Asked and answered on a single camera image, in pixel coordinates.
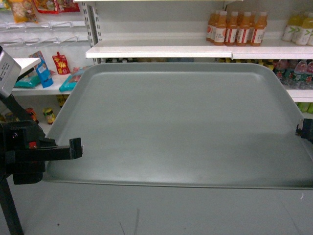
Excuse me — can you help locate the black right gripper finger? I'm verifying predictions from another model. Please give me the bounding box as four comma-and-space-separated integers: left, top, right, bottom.
295, 118, 313, 143

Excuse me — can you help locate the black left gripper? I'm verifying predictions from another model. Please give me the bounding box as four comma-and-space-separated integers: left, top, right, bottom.
0, 120, 83, 185

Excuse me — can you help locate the grey rectangular serving tray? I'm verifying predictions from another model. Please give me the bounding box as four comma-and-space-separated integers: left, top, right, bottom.
44, 63, 313, 189

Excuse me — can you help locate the teal snack bag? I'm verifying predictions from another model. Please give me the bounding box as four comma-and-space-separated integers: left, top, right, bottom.
59, 70, 84, 92

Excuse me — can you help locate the red snack pouch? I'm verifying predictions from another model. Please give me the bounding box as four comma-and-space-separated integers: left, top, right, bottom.
52, 52, 70, 75

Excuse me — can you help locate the blue snack pouch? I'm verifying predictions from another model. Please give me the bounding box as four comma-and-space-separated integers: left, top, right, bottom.
35, 60, 53, 88

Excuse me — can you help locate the pale green drink bottle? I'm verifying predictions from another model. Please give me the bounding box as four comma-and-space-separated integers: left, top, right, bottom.
295, 12, 313, 46

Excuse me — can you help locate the orange juice bottle right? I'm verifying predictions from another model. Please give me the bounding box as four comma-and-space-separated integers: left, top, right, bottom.
250, 12, 268, 47

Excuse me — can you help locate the orange juice bottle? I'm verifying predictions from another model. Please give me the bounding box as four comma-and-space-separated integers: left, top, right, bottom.
250, 12, 268, 47
214, 11, 227, 46

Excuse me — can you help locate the white metal store shelf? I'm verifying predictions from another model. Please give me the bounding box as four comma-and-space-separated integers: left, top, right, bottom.
80, 0, 313, 59

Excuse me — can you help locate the orange juice bottle front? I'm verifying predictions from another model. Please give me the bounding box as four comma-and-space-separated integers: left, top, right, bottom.
214, 11, 227, 46

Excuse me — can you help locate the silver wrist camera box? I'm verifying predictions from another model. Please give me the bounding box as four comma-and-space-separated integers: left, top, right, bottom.
0, 47, 22, 98

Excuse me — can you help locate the white wire display hook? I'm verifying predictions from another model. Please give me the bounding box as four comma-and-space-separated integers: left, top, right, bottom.
52, 36, 79, 48

